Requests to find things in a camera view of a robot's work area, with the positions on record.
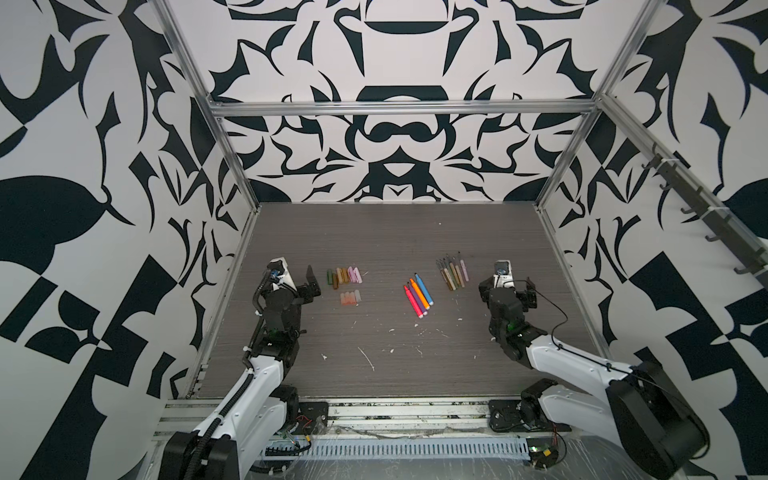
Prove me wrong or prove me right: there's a pink pen purple cap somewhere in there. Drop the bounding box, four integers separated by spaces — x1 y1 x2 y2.
457 252 470 284

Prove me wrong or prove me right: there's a tan pen ochre cap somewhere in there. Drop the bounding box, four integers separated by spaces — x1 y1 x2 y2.
454 264 465 288

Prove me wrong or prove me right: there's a brown pen green cap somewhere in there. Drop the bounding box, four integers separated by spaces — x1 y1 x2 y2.
437 259 453 292

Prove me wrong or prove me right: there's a blue marker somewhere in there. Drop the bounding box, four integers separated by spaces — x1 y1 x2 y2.
414 273 434 307

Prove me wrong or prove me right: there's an orange marker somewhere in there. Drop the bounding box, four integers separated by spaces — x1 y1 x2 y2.
409 278 430 315

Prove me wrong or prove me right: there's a cream pen brown cap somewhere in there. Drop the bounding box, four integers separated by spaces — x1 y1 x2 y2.
440 259 456 291

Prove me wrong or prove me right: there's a purple marker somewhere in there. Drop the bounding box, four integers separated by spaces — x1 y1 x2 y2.
408 284 426 318

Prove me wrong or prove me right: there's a red marker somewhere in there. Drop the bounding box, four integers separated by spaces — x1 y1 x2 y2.
403 285 424 319

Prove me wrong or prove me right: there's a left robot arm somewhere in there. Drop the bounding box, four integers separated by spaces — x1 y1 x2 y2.
158 257 321 479

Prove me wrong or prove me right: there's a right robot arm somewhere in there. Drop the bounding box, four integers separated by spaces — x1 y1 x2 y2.
478 276 710 479

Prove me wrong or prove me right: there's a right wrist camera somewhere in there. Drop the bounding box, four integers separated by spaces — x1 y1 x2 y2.
493 260 515 288

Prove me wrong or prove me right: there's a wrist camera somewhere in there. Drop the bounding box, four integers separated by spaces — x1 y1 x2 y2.
493 260 515 288
267 257 297 293

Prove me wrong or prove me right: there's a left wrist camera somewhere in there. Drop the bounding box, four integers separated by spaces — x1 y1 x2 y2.
267 257 297 293

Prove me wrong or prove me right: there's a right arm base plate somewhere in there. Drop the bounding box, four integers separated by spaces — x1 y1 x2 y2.
488 399 572 433

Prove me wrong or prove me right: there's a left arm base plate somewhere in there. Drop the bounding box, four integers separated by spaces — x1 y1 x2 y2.
287 401 329 435

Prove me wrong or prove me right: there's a white cable duct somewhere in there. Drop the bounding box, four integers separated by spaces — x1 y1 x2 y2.
263 437 530 462

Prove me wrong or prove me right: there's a black hook rail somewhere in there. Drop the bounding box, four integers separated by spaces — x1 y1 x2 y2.
643 144 767 289

